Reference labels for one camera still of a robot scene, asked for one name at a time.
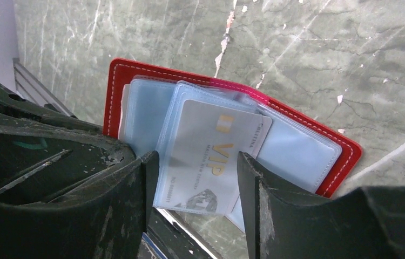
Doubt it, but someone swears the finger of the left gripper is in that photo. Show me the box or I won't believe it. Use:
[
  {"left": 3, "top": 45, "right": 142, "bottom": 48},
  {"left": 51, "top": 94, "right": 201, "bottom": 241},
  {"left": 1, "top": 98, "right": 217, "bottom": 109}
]
[{"left": 0, "top": 84, "right": 136, "bottom": 205}]

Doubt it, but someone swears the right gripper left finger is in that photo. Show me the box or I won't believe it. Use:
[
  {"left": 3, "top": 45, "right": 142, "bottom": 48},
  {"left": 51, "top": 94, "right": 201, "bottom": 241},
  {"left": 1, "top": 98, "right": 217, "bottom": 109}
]
[{"left": 0, "top": 151, "right": 159, "bottom": 258}]

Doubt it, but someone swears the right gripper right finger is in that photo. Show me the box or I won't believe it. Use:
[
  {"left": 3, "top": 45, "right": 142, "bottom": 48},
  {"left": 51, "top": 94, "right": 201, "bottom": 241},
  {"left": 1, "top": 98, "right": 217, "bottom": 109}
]
[{"left": 237, "top": 152, "right": 405, "bottom": 258}]

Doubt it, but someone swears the red leather card holder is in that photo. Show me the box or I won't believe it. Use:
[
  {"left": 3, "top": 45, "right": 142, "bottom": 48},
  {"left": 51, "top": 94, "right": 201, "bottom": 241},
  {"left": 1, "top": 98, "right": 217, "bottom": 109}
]
[{"left": 103, "top": 58, "right": 362, "bottom": 231}]

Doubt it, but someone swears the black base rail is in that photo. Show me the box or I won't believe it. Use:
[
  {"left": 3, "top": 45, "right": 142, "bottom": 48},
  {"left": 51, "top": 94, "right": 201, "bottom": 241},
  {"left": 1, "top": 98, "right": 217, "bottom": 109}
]
[{"left": 137, "top": 208, "right": 222, "bottom": 259}]

